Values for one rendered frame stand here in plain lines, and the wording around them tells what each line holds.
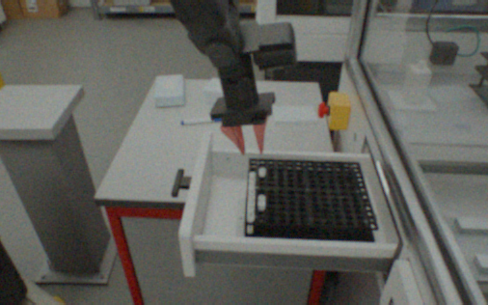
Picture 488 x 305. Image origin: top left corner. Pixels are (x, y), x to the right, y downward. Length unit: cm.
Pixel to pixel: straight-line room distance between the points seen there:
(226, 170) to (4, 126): 74
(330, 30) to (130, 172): 83
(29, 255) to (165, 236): 106
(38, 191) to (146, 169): 60
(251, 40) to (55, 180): 102
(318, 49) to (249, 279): 82
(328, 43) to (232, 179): 76
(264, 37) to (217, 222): 36
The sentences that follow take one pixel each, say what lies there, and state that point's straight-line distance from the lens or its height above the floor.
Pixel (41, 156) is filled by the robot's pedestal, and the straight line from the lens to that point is 140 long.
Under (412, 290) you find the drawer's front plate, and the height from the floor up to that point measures 93.
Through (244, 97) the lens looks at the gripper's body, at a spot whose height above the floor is 109.
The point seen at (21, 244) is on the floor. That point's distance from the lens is 206.
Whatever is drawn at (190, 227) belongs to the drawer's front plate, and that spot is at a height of 93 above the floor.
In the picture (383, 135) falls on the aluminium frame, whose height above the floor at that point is 99.
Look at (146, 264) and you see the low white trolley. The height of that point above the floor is 49.
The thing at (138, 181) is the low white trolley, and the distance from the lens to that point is 98.
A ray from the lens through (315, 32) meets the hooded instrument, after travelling 143.
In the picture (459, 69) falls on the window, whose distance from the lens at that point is 54.
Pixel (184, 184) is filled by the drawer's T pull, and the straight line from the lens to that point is 72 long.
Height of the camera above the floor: 138
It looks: 37 degrees down
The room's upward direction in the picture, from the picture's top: straight up
